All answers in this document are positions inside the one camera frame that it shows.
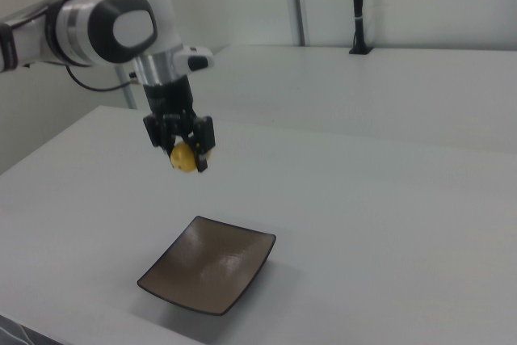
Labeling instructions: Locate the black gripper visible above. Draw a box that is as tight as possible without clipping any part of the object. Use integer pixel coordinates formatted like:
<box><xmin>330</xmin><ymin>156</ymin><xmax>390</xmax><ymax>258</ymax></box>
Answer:
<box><xmin>142</xmin><ymin>77</ymin><xmax>216</xmax><ymax>175</ymax></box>

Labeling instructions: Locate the yellow potato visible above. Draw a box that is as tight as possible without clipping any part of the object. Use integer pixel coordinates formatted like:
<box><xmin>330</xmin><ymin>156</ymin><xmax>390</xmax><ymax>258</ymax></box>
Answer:
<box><xmin>169</xmin><ymin>141</ymin><xmax>213</xmax><ymax>175</ymax></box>

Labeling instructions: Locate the brown square ceramic plate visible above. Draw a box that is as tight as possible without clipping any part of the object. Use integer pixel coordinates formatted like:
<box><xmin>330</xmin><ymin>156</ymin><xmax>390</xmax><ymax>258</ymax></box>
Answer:
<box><xmin>137</xmin><ymin>215</ymin><xmax>277</xmax><ymax>317</ymax></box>

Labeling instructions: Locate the black pole with base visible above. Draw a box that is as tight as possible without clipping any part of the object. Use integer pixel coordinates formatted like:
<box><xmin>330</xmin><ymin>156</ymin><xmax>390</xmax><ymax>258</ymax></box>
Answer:
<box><xmin>348</xmin><ymin>0</ymin><xmax>373</xmax><ymax>56</ymax></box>

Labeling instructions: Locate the grey patterned cloth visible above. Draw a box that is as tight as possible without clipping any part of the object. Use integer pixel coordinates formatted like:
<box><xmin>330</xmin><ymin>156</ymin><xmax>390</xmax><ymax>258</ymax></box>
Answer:
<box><xmin>0</xmin><ymin>314</ymin><xmax>34</xmax><ymax>345</ymax></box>

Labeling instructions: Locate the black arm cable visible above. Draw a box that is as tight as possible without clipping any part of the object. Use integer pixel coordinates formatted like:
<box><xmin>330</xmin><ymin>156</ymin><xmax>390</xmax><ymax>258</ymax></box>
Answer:
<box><xmin>65</xmin><ymin>65</ymin><xmax>137</xmax><ymax>93</ymax></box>

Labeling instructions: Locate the wide metal frame post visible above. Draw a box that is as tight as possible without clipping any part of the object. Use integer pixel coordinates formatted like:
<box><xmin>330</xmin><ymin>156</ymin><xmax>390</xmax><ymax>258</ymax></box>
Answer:
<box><xmin>288</xmin><ymin>0</ymin><xmax>311</xmax><ymax>47</ymax></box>

